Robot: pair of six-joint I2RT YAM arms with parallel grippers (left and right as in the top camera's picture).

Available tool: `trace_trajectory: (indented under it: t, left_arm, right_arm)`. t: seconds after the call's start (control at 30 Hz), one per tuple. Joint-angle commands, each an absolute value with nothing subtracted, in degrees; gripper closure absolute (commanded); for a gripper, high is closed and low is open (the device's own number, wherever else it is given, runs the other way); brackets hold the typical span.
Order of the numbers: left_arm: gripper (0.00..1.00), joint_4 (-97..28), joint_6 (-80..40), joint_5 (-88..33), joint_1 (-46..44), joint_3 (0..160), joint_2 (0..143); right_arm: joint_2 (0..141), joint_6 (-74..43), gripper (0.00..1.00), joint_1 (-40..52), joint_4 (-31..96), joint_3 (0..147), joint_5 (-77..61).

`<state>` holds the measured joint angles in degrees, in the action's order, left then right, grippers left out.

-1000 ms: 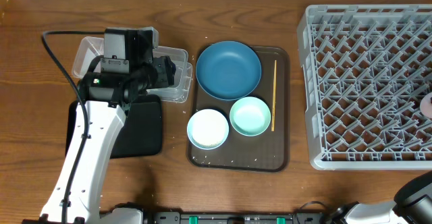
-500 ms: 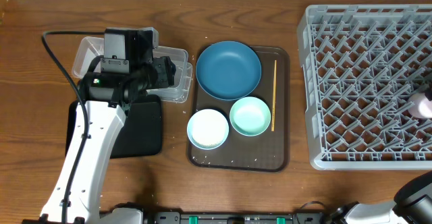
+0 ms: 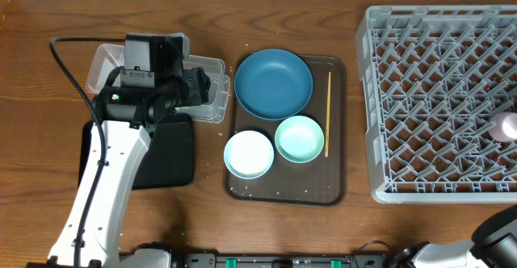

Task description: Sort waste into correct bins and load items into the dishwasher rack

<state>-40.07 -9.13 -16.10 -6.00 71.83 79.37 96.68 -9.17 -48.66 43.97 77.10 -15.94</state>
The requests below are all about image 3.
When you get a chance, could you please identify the dark blue plate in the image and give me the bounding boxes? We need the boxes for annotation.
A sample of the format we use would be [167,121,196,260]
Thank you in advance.
[234,49,313,120]

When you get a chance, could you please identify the light blue white bowl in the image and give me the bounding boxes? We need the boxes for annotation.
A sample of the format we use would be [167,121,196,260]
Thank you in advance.
[224,130,275,179]

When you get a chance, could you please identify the mint green bowl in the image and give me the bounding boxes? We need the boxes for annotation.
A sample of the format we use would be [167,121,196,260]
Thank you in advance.
[275,115,325,164]

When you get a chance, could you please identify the small pink white cup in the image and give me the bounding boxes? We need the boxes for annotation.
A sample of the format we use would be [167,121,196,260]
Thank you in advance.
[489,111,517,142]

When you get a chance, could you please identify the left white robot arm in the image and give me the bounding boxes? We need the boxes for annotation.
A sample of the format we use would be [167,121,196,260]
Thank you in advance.
[43,32,211,267]

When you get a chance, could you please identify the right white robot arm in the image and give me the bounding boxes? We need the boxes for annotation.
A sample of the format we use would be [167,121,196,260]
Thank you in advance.
[387,206,516,268]

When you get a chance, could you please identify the grey plastic dishwasher rack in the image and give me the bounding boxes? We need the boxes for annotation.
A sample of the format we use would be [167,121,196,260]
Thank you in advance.
[355,5,516,204]

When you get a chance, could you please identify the clear plastic bin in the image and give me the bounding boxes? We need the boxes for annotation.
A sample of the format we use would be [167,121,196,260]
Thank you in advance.
[86,44,230,124]

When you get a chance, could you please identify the black plastic tray bin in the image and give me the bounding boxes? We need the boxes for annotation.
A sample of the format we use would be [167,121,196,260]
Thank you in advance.
[78,112,195,191]

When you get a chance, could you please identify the wooden chopstick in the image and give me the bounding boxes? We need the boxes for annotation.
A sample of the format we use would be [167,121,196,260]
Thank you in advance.
[324,71,332,157]

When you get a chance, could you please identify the brown plastic serving tray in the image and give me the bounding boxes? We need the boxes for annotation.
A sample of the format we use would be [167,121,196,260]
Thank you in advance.
[224,55,347,206]

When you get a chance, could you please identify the left black cable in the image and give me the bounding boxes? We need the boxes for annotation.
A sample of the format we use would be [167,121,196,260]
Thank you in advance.
[48,36,126,268]

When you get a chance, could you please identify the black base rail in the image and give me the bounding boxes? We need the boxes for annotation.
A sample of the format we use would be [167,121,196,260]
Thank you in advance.
[119,241,401,268]

